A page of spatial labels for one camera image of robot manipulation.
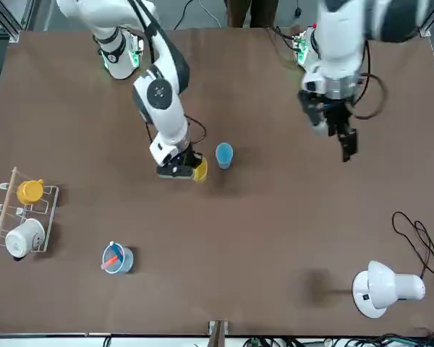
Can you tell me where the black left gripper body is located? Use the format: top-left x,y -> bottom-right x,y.
320,96 -> 357,137

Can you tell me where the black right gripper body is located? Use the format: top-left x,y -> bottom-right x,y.
156,143 -> 205,181

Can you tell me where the yellow plastic cup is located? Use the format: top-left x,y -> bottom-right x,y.
192,155 -> 209,184

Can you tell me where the blue plastic cup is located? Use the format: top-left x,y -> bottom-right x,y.
215,142 -> 234,170

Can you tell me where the blue stick white cap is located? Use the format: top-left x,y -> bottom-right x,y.
108,241 -> 126,262

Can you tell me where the clear blue measuring beaker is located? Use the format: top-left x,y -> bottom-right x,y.
101,242 -> 135,275

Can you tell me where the orange stick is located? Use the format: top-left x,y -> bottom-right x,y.
101,254 -> 121,270

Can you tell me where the person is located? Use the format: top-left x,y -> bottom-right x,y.
226,0 -> 279,29

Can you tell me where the white desk lamp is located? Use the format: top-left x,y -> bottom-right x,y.
352,260 -> 427,320

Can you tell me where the orange mug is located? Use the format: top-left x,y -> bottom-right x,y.
17,179 -> 45,205

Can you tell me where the white mug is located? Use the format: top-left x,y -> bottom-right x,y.
5,218 -> 46,258

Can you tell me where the clear mug rack wooden rod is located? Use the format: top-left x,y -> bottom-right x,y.
0,166 -> 61,254

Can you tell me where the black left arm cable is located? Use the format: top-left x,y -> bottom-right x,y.
352,39 -> 388,120

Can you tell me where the black lamp cable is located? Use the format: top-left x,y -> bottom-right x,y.
391,211 -> 434,286

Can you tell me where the aluminium frame post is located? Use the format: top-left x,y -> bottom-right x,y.
0,0 -> 35,43
419,0 -> 434,38
208,320 -> 229,347

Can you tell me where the white floor cable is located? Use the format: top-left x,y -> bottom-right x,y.
198,0 -> 224,29

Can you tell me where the black floor cable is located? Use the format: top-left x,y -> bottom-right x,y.
173,0 -> 195,30

